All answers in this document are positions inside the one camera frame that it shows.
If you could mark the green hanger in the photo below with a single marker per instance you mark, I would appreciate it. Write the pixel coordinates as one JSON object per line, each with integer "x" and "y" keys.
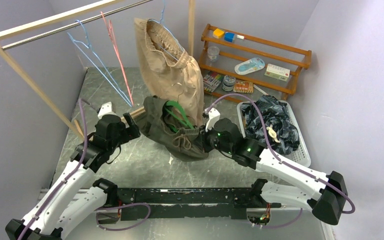
{"x": 174, "y": 109}

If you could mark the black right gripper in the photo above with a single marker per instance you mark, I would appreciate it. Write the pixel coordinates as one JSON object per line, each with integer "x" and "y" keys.
{"x": 204, "y": 135}

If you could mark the light blue wire hanger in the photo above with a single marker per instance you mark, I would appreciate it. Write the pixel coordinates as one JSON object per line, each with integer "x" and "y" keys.
{"x": 86, "y": 49}

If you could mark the white plastic basket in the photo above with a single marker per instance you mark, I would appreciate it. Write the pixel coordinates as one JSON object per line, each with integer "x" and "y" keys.
{"x": 301, "y": 155}

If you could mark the beige shorts with white stripe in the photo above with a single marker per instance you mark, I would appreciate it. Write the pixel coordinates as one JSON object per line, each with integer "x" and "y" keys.
{"x": 159, "y": 72}

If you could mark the orange snack packet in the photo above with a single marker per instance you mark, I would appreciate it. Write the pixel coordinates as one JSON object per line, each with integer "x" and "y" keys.
{"x": 244, "y": 87}

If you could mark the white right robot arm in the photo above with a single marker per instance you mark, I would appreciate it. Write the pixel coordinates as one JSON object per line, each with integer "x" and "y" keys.
{"x": 323, "y": 194}

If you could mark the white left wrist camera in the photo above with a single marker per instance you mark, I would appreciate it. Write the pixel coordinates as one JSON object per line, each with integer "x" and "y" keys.
{"x": 106, "y": 109}

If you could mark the marker pen set pack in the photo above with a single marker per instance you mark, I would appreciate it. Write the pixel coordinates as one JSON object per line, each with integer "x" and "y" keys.
{"x": 211, "y": 81}

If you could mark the blue hanger at right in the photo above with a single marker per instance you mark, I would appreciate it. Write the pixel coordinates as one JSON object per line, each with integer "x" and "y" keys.
{"x": 165, "y": 40}

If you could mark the white pen with red tip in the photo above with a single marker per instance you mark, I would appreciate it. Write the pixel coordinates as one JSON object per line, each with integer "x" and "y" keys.
{"x": 259, "y": 89}

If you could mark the yellow block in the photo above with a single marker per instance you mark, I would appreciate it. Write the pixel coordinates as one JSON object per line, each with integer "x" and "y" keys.
{"x": 218, "y": 33}

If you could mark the dark leaf-print shorts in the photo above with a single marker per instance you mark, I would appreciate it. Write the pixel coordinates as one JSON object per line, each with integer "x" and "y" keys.
{"x": 276, "y": 117}

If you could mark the pink wire hanger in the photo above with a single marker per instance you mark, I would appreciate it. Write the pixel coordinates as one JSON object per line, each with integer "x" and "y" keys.
{"x": 112, "y": 37}

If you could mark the white green box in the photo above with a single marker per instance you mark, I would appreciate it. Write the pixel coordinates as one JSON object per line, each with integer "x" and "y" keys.
{"x": 277, "y": 72}

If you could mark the clear plastic cup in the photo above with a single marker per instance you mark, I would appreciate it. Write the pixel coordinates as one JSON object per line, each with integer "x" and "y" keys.
{"x": 213, "y": 53}

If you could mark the orange wooden shelf rack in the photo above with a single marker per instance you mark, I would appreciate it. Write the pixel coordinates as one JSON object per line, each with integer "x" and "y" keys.
{"x": 266, "y": 64}

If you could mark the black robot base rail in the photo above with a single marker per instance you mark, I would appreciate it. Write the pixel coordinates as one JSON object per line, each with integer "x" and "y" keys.
{"x": 173, "y": 203}

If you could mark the wooden clothes rack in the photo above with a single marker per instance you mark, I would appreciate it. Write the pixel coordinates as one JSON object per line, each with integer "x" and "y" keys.
{"x": 47, "y": 21}

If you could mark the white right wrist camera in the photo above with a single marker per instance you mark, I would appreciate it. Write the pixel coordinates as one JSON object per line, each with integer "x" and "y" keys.
{"x": 213, "y": 116}

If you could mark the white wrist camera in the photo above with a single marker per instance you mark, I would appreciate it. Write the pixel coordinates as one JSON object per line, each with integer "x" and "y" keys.
{"x": 106, "y": 109}
{"x": 213, "y": 116}

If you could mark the blue block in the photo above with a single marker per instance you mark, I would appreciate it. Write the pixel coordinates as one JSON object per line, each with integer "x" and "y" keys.
{"x": 229, "y": 37}

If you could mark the olive green shorts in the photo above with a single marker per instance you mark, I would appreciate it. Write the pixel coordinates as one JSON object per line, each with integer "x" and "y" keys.
{"x": 160, "y": 127}

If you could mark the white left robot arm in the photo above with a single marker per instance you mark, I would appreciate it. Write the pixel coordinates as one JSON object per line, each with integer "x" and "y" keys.
{"x": 57, "y": 214}

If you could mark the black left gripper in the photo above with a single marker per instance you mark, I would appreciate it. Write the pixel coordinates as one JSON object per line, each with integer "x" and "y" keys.
{"x": 131, "y": 131}

